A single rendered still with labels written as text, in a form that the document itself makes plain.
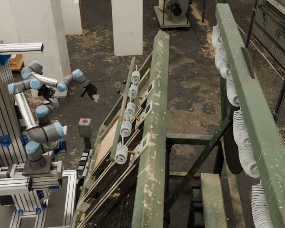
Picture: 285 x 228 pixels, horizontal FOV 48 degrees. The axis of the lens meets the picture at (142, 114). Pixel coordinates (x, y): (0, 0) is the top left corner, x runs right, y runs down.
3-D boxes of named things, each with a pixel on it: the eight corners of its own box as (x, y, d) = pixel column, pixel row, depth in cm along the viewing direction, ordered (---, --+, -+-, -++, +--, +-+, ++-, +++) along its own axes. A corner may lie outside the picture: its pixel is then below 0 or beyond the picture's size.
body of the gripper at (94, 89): (97, 94, 290) (90, 84, 283) (89, 98, 292) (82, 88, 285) (97, 89, 296) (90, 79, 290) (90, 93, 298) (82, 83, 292)
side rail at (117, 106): (112, 125, 351) (104, 121, 348) (168, 47, 290) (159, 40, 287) (111, 128, 346) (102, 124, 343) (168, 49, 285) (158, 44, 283)
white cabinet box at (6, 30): (11, 40, 726) (2, 8, 682) (37, 39, 730) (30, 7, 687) (2, 56, 663) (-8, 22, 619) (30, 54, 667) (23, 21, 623)
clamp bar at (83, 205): (86, 204, 264) (59, 193, 258) (166, 107, 198) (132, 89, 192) (83, 215, 256) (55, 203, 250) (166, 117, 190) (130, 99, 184)
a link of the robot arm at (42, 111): (35, 121, 310) (31, 110, 301) (42, 114, 320) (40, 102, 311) (45, 124, 306) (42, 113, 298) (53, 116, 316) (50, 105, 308)
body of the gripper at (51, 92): (52, 98, 255) (41, 89, 247) (45, 99, 260) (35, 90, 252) (56, 91, 258) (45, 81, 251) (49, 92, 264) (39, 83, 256)
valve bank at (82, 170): (83, 158, 350) (81, 141, 335) (97, 159, 349) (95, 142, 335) (72, 195, 310) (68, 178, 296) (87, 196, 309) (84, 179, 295)
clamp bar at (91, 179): (92, 182, 282) (67, 171, 276) (167, 87, 217) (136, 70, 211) (90, 191, 274) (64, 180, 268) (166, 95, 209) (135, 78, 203)
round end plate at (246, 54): (213, 120, 261) (230, 26, 213) (220, 121, 260) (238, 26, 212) (225, 201, 198) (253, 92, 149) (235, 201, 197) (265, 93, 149)
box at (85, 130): (82, 130, 359) (80, 117, 348) (92, 130, 358) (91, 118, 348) (79, 137, 350) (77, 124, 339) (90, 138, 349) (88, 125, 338)
